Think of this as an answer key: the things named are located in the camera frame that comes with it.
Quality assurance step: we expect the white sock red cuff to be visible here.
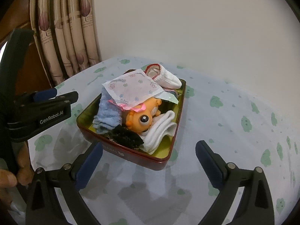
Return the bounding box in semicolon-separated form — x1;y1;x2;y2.
144;64;182;89

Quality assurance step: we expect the blue cloud print tablecloth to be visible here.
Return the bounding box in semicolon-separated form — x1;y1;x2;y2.
14;56;300;225

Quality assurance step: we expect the light blue towel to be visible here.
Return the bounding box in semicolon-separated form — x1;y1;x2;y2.
93;88;122;135

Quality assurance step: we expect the dark brown patterned pouch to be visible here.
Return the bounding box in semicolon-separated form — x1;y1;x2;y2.
104;125;144;150

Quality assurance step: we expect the pink green wipes packet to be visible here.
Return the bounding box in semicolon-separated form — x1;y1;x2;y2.
108;89;179;112

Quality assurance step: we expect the dark red toffee tin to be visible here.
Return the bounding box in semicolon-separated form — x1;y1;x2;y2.
76;79;187;171

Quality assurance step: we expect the orange squishy toy animal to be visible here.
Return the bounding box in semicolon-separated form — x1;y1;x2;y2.
124;97;162;134

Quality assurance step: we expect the white towel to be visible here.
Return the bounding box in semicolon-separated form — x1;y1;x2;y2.
139;110;177;155

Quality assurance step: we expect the person's left hand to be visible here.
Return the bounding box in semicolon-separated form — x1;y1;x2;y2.
0;141;35;208

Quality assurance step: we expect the white floral sachet packet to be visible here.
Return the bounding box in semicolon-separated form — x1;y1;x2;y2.
102;69;164;110

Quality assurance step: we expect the beige patterned curtain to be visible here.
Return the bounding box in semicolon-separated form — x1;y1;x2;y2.
29;0;101;85

